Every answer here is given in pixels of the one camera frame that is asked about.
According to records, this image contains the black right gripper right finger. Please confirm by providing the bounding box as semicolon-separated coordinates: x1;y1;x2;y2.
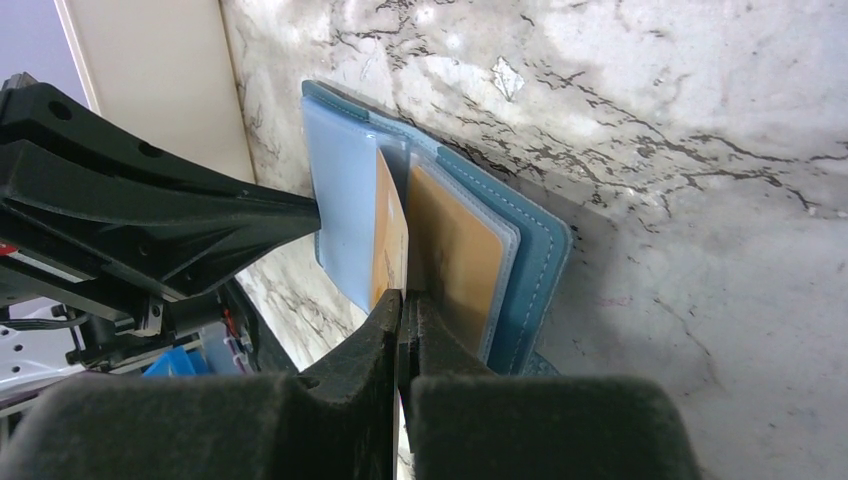
402;291;701;479

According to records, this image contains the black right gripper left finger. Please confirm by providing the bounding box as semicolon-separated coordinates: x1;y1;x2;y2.
1;290;403;479

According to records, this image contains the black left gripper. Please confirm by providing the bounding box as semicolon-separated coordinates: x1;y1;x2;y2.
1;82;321;372

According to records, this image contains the blue leather card holder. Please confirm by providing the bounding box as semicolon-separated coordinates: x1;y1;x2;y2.
301;80;573;376

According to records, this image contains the gold credit card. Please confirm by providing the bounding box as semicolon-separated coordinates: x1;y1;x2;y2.
370;149;408;307
406;164;505;355

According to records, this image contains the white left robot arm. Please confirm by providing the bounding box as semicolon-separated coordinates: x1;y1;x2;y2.
1;73;320;417

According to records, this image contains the long white card tray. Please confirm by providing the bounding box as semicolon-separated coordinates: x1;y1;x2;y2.
56;1;255;183

